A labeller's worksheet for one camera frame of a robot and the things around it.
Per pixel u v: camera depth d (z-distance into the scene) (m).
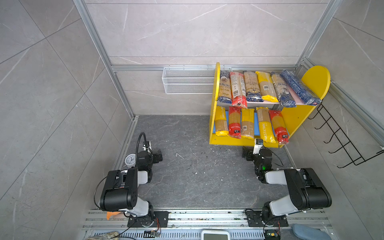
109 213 0.72
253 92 0.70
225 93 0.70
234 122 0.93
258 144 0.80
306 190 0.45
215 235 0.66
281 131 0.87
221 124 0.93
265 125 0.92
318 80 0.79
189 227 0.72
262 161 0.72
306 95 0.68
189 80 1.00
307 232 0.69
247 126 0.91
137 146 0.69
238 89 0.71
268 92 0.70
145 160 0.71
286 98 0.68
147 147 0.80
